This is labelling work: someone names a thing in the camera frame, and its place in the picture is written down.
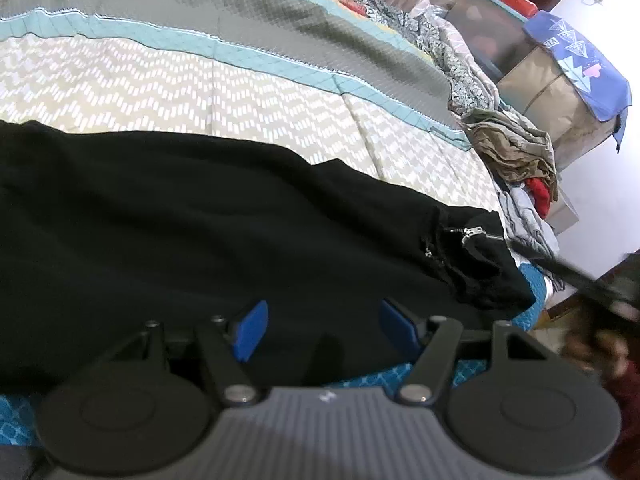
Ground patchwork zigzag bedspread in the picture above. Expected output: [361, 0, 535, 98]
[0, 0, 551, 461]

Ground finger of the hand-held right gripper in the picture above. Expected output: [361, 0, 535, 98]
[505, 237, 611, 308]

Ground red cloth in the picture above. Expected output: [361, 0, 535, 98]
[525, 177, 555, 217]

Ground blue printed cloth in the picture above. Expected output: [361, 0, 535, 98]
[522, 10, 632, 154]

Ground floral patchwork quilt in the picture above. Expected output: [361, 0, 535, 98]
[230, 0, 503, 123]

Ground teal plastic container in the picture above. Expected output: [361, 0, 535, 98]
[450, 0, 532, 78]

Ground black pants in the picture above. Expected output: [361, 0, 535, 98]
[0, 119, 537, 396]

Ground person's maroon clothing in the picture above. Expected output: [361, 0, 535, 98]
[597, 357, 640, 463]

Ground grey crumpled cloth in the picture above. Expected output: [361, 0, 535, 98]
[495, 189, 568, 292]

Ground person's right hand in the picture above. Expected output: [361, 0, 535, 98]
[562, 317, 640, 377]

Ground khaki crumpled cloth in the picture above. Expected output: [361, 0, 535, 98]
[469, 109, 559, 187]

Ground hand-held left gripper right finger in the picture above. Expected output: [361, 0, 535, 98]
[378, 299, 551, 406]

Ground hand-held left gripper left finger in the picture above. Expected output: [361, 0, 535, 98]
[107, 300, 269, 407]

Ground beige storage box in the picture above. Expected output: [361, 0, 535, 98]
[495, 45, 617, 172]

